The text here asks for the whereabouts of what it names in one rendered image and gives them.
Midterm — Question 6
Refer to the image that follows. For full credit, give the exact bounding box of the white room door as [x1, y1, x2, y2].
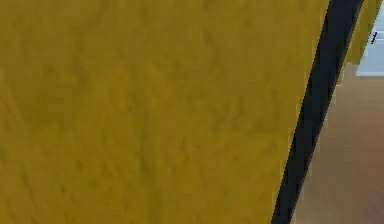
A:
[355, 3, 384, 78]

